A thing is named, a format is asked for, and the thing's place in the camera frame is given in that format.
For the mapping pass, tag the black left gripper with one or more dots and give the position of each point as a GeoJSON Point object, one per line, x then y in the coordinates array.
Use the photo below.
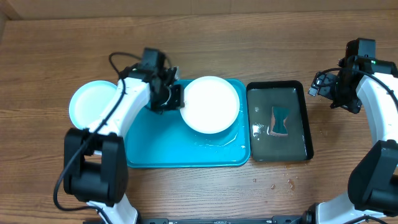
{"type": "Point", "coordinates": [177, 103]}

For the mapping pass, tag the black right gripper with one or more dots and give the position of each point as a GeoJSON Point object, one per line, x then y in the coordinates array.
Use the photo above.
{"type": "Point", "coordinates": [354, 106]}

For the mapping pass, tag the white plate with red stain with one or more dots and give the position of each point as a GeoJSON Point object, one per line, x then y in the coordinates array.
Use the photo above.
{"type": "Point", "coordinates": [211, 105]}

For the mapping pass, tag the light blue plate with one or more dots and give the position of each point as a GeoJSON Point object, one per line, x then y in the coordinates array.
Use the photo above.
{"type": "Point", "coordinates": [89, 101]}

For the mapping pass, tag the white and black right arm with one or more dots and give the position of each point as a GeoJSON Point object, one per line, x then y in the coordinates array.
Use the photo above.
{"type": "Point", "coordinates": [360, 82]}

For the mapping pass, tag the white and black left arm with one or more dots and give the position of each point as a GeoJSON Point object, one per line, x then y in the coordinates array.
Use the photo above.
{"type": "Point", "coordinates": [95, 165]}

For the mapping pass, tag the teal plastic tray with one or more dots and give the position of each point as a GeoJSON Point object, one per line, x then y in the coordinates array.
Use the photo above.
{"type": "Point", "coordinates": [165, 141]}

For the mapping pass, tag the black water tray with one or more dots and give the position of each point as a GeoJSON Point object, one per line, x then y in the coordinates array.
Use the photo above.
{"type": "Point", "coordinates": [261, 98]}

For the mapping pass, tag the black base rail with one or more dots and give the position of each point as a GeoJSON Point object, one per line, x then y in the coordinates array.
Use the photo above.
{"type": "Point", "coordinates": [278, 219]}

